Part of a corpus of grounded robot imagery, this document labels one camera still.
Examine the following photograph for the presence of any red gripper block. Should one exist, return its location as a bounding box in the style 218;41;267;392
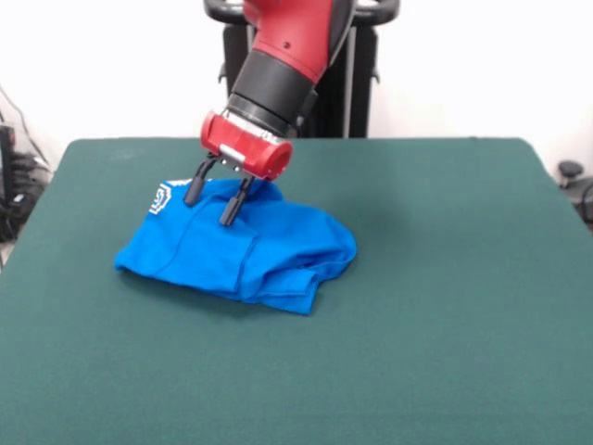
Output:
183;110;295;228

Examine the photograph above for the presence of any dark green table cloth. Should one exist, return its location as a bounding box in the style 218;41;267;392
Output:
0;136;593;445

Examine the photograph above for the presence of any black cables and equipment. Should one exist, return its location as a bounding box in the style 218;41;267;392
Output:
0;83;53;270

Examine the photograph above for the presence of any blue printed t-shirt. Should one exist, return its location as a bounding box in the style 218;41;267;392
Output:
113;176;360;317

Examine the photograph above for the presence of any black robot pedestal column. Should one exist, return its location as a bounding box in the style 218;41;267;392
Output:
203;0;399;140

